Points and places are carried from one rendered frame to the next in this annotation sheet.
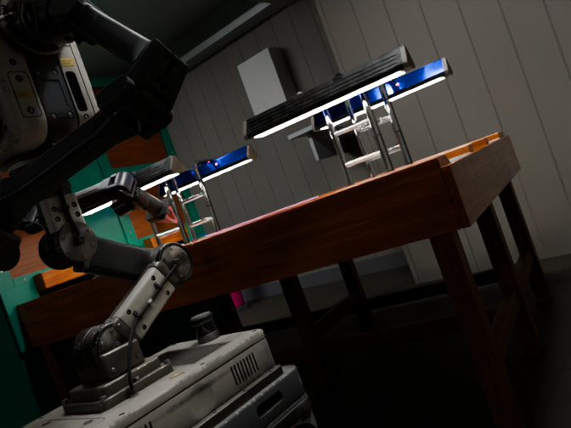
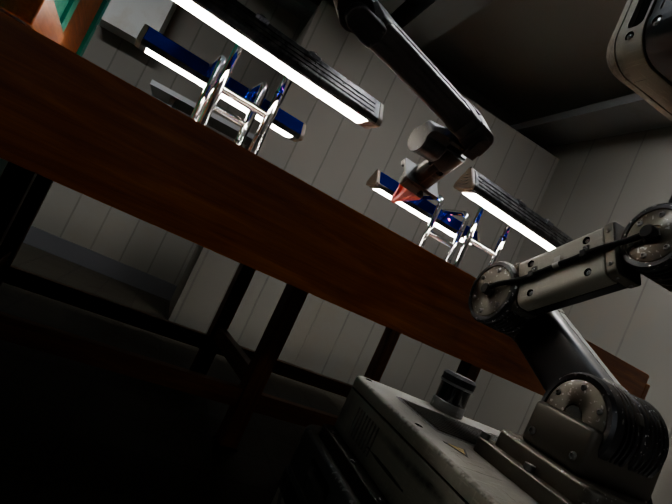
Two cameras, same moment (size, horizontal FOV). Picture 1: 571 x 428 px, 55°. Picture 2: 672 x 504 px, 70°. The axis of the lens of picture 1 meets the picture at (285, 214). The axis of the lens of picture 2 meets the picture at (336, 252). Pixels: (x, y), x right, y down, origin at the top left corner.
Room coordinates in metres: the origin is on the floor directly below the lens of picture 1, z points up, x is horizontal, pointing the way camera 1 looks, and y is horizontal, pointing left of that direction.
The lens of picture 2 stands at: (1.40, 1.37, 0.62)
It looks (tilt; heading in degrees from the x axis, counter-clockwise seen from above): 3 degrees up; 303
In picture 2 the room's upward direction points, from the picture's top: 25 degrees clockwise
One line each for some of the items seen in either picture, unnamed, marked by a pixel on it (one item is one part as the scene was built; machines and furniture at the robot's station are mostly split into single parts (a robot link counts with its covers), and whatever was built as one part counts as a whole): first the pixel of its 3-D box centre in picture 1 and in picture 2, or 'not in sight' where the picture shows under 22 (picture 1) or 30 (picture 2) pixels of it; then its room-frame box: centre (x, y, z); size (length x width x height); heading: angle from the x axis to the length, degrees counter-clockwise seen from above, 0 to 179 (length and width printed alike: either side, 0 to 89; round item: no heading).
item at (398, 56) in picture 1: (320, 96); (529, 221); (1.81, -0.24, 1.08); 0.62 x 0.08 x 0.07; 60
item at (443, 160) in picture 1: (193, 272); (406, 289); (1.85, 0.36, 0.67); 1.81 x 0.12 x 0.19; 60
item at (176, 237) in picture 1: (166, 238); not in sight; (3.06, 0.66, 0.83); 0.30 x 0.06 x 0.07; 150
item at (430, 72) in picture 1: (376, 96); (428, 210); (2.29, -0.52, 1.08); 0.62 x 0.08 x 0.07; 60
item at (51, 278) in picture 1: (68, 272); (33, 21); (2.47, 1.01, 0.83); 0.30 x 0.06 x 0.07; 150
